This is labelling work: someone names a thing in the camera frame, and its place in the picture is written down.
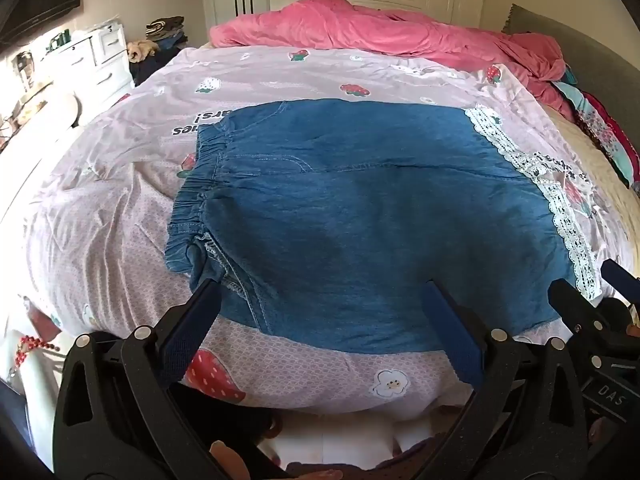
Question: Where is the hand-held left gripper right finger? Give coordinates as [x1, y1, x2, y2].
[392, 279, 590, 480]

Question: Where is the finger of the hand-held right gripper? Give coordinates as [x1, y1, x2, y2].
[547, 279, 608, 333]
[600, 258, 640, 307]

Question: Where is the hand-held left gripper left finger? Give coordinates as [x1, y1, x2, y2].
[52, 278, 263, 480]

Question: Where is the blue denim pants lace hem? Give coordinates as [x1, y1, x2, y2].
[165, 100, 603, 356]

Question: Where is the person's left hand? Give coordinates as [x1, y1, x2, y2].
[210, 441, 253, 480]

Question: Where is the floral patterned pillow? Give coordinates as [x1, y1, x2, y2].
[550, 62, 640, 188]

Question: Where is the pink strawberry print quilt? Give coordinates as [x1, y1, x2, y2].
[22, 45, 628, 417]

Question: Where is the grey upholstered headboard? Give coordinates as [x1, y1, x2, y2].
[502, 4, 640, 161]

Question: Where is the cluttered white desk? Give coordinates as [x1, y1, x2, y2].
[0, 50, 86, 171]

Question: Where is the heap of clothes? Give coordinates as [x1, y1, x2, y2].
[125, 16, 190, 86]

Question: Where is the white drawer dresser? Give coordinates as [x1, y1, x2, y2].
[47, 17, 136, 106]

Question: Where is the pink fleece blanket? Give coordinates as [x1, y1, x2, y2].
[209, 0, 576, 122]

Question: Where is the black television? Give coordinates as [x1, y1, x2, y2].
[0, 0, 82, 55]

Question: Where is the red bead bracelet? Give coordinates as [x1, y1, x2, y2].
[14, 335, 62, 368]

